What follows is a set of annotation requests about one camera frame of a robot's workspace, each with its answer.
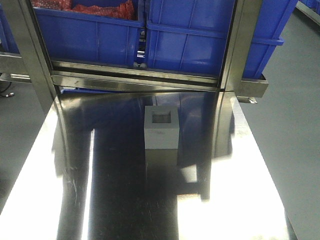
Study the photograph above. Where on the red mesh bags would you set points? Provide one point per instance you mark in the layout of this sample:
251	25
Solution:
124	10

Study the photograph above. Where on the blue plastic bin right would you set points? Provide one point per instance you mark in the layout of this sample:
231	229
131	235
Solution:
272	19

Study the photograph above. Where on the blue plastic bin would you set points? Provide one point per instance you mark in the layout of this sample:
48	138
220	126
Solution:
272	19
187	35

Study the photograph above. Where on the blue plastic bin middle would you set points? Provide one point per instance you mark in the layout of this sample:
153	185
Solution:
187	35

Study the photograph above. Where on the blue bin with red contents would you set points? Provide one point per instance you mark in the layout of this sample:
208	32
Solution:
78	36

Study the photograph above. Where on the stainless steel rack frame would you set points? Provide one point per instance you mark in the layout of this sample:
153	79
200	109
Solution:
33	65

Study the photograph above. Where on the gray square base block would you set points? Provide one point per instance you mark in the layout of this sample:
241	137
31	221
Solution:
161	127

